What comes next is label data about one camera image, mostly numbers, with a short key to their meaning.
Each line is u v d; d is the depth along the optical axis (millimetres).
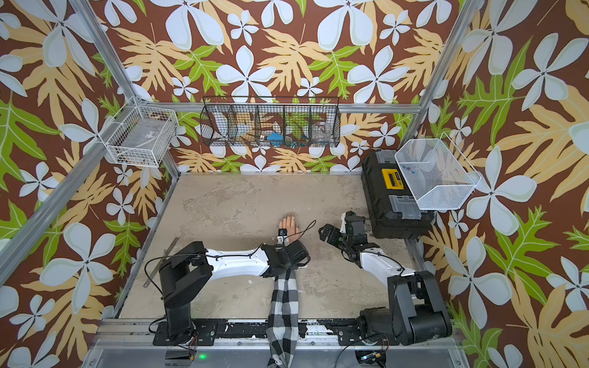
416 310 425
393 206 859
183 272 503
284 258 685
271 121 966
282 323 717
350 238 709
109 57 773
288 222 961
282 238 787
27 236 519
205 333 740
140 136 862
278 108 917
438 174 835
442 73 817
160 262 908
